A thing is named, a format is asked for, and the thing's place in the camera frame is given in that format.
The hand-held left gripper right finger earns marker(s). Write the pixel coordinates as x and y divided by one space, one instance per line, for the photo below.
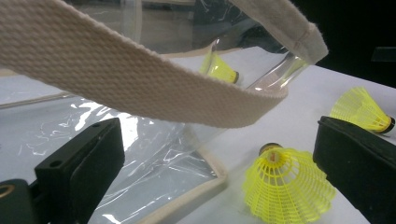
361 168

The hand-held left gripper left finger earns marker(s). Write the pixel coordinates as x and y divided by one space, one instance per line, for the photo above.
77 174

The yellow plastic shuttlecock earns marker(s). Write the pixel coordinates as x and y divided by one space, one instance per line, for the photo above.
221 71
286 189
358 109

